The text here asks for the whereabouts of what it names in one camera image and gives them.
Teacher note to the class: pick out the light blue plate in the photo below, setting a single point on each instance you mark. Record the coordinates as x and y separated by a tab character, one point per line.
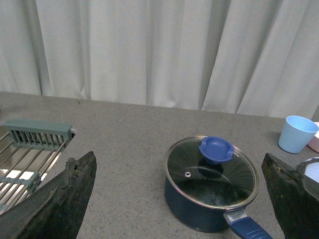
309	174

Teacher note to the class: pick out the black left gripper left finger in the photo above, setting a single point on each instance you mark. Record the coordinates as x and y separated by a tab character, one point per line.
57	209

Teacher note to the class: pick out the green metal dish rack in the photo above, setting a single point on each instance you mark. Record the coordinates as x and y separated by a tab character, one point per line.
28	150

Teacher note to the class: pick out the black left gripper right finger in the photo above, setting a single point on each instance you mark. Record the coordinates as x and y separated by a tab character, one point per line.
294	197

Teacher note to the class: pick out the white curtain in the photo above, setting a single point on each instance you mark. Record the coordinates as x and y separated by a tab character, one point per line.
252	57

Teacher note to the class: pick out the dark blue saucepan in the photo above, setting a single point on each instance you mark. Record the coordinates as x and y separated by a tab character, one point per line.
208	220

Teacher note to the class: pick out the pink bowl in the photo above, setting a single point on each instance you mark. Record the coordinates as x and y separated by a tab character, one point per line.
314	142

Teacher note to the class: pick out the glass lid blue knob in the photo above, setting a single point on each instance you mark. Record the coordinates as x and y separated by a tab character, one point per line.
226	185

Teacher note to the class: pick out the light blue cup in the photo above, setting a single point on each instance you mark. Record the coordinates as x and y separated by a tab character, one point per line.
297	133

